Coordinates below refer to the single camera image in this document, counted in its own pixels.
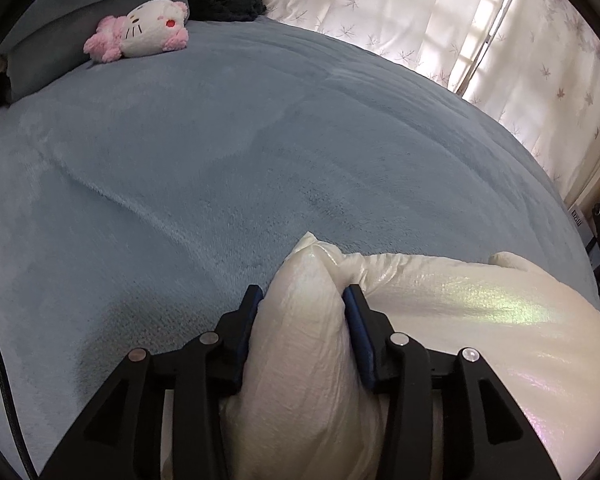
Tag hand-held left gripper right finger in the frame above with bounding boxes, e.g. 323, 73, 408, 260
342, 283, 564, 480

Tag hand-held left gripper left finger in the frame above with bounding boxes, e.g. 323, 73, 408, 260
40, 284, 266, 480

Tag white shiny pillow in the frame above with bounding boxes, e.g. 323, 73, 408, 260
220, 231, 600, 480

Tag blue-grey fleece bed blanket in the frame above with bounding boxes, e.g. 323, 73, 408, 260
0, 14, 600, 480

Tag white printed carton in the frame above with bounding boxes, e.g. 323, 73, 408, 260
567, 204, 589, 234

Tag pink and white cat plush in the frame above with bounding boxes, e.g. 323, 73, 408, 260
83, 0, 190, 64

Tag white floral sheer curtain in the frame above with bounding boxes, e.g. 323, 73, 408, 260
457, 0, 600, 207
205, 0, 523, 93

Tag blue-grey pillow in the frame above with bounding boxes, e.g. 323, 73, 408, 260
4, 0, 190, 106

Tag black cable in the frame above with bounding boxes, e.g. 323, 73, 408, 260
0, 304, 39, 480

